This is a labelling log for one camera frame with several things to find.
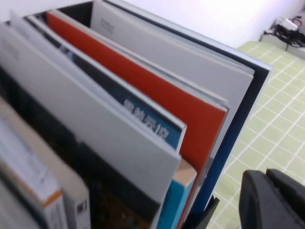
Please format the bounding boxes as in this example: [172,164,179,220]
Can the thin grey white cover book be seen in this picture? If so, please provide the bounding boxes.
[90,1,254,109]

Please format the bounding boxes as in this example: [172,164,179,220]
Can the black perforated book holder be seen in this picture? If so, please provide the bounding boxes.
[0,1,220,229]

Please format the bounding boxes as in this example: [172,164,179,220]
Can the white spine slim book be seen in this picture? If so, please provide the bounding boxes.
[0,95,90,229]

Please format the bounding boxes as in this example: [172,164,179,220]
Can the grey cover magazine dark photo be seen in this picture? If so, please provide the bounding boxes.
[0,21,182,229]

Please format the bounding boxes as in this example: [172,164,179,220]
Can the black cable bundle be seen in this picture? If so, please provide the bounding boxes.
[263,15,305,48]

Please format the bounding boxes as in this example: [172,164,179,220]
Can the grey box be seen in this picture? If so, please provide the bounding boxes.
[285,40,305,60]

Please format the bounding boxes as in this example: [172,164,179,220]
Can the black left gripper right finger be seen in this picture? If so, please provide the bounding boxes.
[265,168,305,229]

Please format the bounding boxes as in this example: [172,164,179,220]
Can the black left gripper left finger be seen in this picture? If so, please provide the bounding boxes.
[239,169,286,229]

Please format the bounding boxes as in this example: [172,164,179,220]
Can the red cover magazine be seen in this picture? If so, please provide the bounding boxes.
[46,9,231,215]

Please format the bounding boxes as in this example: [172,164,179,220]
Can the green white grid tablecloth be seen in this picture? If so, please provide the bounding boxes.
[209,40,305,229]

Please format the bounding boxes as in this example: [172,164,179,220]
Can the grey book orange spine band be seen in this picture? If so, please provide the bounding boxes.
[0,114,64,229]

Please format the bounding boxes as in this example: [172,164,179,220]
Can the navy and white cover book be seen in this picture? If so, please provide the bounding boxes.
[102,0,274,213]

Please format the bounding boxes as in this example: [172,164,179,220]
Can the cyan spine book tan pages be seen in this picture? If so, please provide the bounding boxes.
[164,158,198,229]

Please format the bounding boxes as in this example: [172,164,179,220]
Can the blue cover car book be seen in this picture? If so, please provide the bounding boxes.
[10,10,188,153]

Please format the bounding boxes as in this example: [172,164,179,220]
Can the white power adapter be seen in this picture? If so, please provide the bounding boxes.
[276,18,298,31]

